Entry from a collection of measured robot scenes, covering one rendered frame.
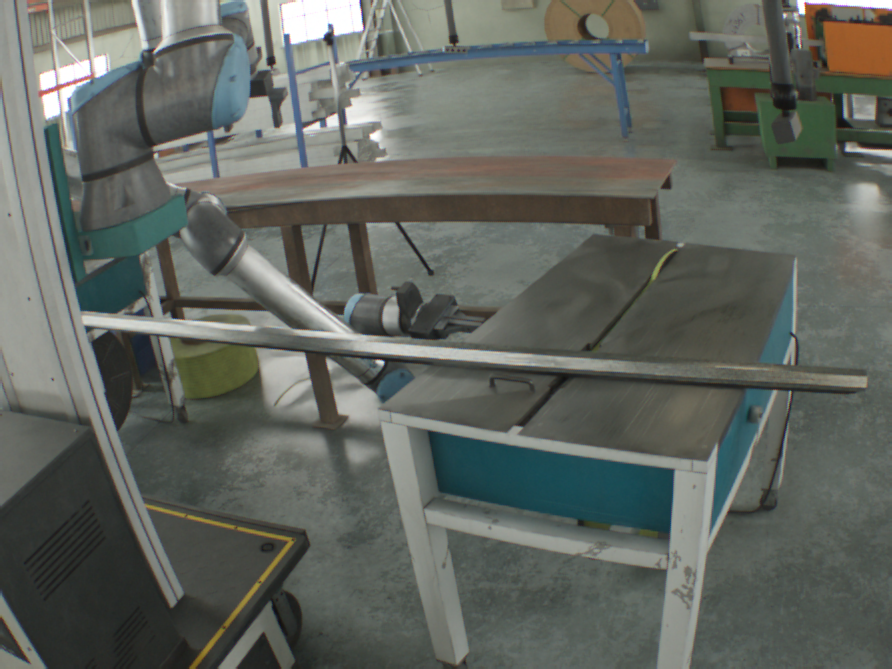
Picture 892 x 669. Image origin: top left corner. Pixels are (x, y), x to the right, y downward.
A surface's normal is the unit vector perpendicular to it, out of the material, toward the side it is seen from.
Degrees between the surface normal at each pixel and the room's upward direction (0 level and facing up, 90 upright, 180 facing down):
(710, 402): 0
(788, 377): 75
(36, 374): 90
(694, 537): 90
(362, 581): 0
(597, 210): 90
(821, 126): 92
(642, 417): 0
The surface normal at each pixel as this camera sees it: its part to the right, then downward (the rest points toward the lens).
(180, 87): 0.00, 0.18
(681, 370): -0.46, 0.15
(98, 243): -0.33, 0.41
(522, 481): -0.52, 0.40
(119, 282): 0.89, 0.06
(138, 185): 0.66, -0.16
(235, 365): 0.77, 0.15
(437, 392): -0.14, -0.91
